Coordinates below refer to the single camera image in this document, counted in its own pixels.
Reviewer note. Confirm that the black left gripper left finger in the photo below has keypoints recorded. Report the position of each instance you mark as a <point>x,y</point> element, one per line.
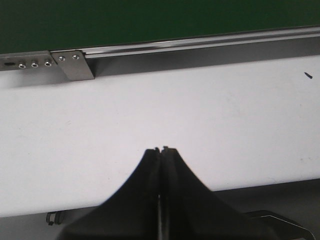
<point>131,213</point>

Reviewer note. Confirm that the small black screw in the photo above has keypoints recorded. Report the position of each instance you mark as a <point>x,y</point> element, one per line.
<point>308,75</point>

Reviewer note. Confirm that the left conveyor end plate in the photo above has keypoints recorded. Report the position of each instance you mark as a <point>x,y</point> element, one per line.
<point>26,60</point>

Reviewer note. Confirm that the green conveyor belt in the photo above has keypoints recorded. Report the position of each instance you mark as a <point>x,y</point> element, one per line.
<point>39,25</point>

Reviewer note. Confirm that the aluminium conveyor side rail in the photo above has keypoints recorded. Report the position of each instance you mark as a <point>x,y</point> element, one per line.
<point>201,42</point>

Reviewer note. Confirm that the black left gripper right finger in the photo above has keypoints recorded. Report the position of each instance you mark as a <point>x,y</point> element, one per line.
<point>190,211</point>

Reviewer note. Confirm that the left steel support bracket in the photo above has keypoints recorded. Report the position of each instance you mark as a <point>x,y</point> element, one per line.
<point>73,64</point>

